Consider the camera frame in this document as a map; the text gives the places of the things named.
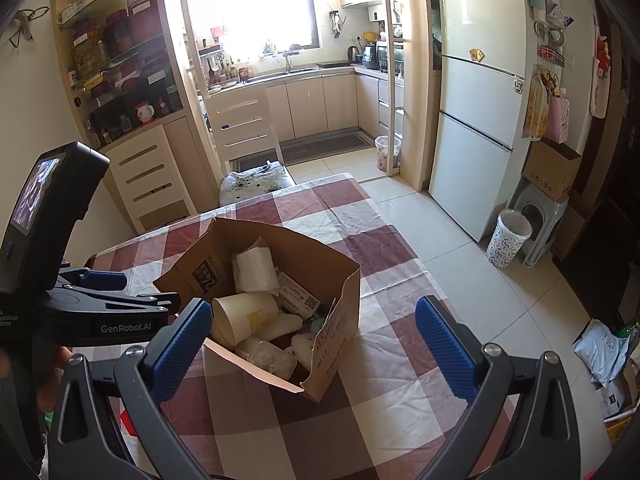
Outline green white carton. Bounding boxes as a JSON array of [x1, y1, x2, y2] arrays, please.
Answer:
[[274, 269, 322, 318]]

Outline countertop oven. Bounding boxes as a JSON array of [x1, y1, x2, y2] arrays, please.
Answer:
[[376, 41, 405, 73]]

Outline squiggle patterned trash bin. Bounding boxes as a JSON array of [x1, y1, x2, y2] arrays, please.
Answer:
[[486, 208, 533, 269]]

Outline checkered cloth desktop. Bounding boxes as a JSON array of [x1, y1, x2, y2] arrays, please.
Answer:
[[85, 172, 516, 480]]

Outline floral chair cushion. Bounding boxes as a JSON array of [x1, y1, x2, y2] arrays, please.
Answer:
[[219, 162, 296, 206]]

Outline cardboard box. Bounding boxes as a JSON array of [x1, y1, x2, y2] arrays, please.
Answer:
[[152, 216, 362, 403], [521, 138, 582, 202]]

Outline pink paper bag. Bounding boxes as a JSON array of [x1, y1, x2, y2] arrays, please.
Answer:
[[543, 94, 571, 143]]

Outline white cotton pad packet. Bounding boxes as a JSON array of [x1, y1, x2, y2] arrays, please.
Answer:
[[231, 237, 281, 296]]

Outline white wire rack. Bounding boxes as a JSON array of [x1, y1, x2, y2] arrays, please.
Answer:
[[537, 45, 573, 68]]

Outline white refrigerator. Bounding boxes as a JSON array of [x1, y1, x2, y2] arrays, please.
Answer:
[[427, 0, 531, 243]]

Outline person's left hand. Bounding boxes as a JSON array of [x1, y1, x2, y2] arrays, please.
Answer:
[[35, 346, 77, 413]]

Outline white slatted chair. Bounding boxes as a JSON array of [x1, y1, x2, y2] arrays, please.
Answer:
[[107, 125, 198, 233], [205, 87, 296, 196]]

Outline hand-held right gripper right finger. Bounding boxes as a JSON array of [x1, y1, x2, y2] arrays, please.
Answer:
[[415, 296, 583, 480]]

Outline closed cardboard box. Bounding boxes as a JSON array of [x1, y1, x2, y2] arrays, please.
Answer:
[[521, 138, 582, 202]]

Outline kitchen window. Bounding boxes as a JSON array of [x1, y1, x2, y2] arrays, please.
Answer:
[[210, 0, 321, 51]]

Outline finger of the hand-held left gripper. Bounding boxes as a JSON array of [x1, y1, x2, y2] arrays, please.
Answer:
[[50, 284, 182, 317], [57, 266, 129, 292]]

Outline dark floor mat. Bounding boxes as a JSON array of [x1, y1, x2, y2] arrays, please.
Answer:
[[235, 130, 376, 171]]

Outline beige kitchen cabinets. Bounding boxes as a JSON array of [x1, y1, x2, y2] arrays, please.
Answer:
[[200, 65, 406, 161]]

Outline grey plastic stool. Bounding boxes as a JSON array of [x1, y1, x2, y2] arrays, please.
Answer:
[[510, 177, 571, 267]]

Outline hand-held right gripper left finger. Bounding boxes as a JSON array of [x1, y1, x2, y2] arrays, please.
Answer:
[[47, 298, 213, 480]]

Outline grey parcel bag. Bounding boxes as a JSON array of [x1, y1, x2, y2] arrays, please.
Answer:
[[572, 319, 632, 386]]

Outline yellow plastic bag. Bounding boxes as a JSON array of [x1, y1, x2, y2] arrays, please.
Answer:
[[521, 72, 551, 141]]

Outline pink patterned trash bin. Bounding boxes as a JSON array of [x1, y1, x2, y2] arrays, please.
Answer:
[[374, 135, 402, 173]]

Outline white paper cup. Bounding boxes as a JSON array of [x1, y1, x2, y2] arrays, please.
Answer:
[[211, 291, 281, 348]]

